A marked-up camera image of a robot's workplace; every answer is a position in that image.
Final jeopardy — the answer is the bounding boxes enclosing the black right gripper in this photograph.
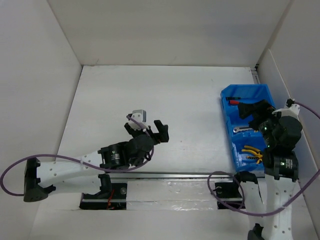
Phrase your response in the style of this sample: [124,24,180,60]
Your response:
[237,98,284,147]

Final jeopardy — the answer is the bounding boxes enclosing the silver folding utility knife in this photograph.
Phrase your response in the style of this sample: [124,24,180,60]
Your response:
[233,126,253,134]

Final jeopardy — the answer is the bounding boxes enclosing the green black precision screwdriver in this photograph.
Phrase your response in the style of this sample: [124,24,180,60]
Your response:
[225,96,241,101]

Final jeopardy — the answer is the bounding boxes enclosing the yellow pliers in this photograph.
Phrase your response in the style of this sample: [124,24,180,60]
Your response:
[241,145,262,157]

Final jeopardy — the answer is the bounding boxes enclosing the red handled screwdriver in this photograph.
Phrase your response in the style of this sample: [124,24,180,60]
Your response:
[229,100,240,106]

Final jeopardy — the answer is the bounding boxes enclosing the yellow pliers corner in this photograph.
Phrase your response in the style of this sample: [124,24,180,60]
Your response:
[244,155,263,165]

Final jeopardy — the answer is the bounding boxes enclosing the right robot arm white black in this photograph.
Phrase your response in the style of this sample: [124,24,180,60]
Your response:
[231,99,303,240]

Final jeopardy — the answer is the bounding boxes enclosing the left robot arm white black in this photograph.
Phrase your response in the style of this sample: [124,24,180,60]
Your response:
[23,118,169,203]

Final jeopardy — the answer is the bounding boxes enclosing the blue plastic compartment bin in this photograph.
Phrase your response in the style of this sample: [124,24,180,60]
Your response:
[220,84,275,176]

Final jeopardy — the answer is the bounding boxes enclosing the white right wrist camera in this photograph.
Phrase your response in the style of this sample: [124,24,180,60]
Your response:
[271,98,300,123]

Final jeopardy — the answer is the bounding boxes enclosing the metal mounting rail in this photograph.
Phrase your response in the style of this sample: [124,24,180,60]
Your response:
[53,171,291,201]

